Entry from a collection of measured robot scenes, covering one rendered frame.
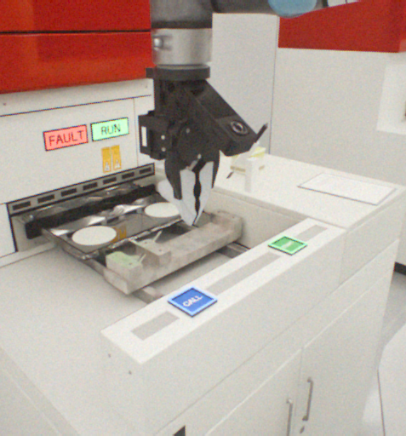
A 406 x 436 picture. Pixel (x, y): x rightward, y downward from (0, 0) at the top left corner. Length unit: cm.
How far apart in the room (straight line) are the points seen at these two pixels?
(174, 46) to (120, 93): 69
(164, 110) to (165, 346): 31
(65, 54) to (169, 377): 73
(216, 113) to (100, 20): 64
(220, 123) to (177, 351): 32
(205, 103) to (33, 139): 64
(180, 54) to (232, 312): 39
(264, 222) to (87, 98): 54
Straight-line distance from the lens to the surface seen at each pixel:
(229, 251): 109
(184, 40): 54
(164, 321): 66
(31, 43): 104
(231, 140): 51
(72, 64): 108
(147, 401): 64
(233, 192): 112
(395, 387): 82
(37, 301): 100
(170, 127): 56
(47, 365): 83
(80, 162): 118
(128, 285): 91
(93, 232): 108
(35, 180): 113
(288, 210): 103
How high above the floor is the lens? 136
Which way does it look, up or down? 24 degrees down
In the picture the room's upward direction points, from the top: straight up
